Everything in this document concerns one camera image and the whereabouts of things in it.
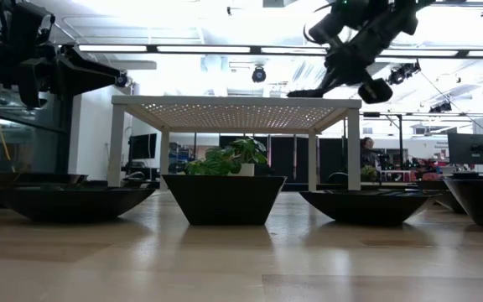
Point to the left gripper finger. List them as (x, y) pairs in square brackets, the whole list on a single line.
[(86, 75)]

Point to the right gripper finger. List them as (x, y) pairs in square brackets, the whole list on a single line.
[(332, 81), (324, 80)]

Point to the small black square dish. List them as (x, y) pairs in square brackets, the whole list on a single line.
[(306, 93)]

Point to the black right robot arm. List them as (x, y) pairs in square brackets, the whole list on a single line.
[(392, 25)]

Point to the black ceiling spotlight cluster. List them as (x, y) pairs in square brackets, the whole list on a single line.
[(403, 72), (440, 107)]

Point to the person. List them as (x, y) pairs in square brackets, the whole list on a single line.
[(367, 154)]

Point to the black partition screen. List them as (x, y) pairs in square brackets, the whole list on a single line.
[(285, 157)]

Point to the black stand pole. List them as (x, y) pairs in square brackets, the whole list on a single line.
[(400, 140)]

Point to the white perforated metal shelf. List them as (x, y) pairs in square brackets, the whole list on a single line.
[(237, 102)]

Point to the black computer monitor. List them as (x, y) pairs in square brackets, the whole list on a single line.
[(143, 146), (472, 149)]

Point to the small green potted plant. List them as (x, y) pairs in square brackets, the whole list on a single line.
[(369, 173)]

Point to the black pot lower left table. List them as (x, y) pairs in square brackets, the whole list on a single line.
[(48, 179)]

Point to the green plant in white pot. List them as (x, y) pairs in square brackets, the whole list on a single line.
[(224, 161)]

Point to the black overhead light rail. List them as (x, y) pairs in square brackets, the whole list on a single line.
[(256, 49)]

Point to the black aluminium table frame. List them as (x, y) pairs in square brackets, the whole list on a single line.
[(296, 187)]

